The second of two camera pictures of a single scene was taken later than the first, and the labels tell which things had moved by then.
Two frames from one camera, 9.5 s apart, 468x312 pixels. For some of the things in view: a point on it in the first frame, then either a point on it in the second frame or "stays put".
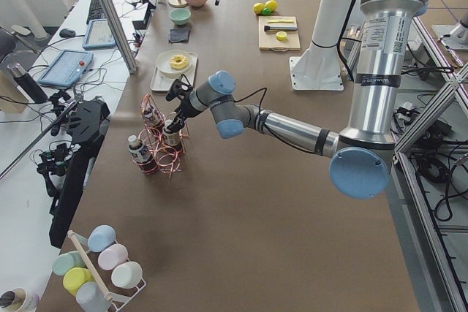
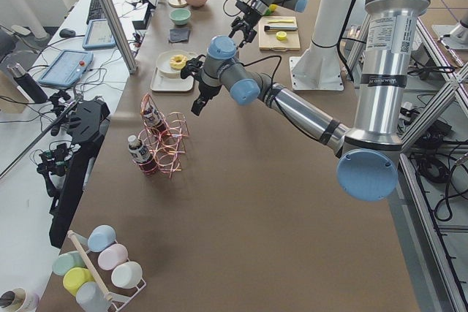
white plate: x=174 y=62 stays put
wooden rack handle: x=72 y=234 stays put
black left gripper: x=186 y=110 -> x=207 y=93
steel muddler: x=280 y=28 stays put
